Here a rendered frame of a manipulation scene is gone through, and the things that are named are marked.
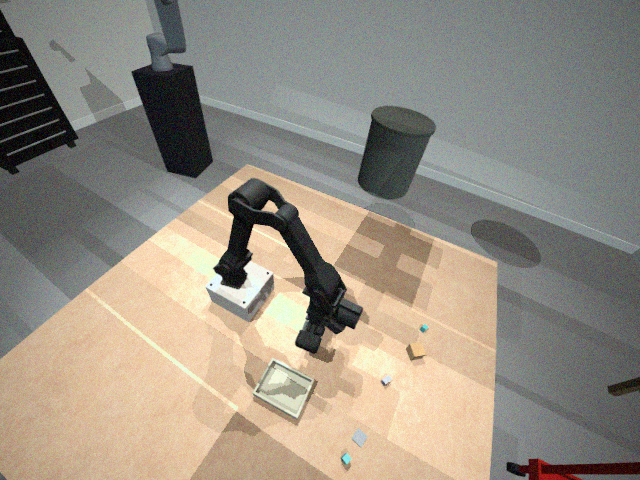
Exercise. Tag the brown cube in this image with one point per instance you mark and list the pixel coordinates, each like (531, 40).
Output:
(415, 351)

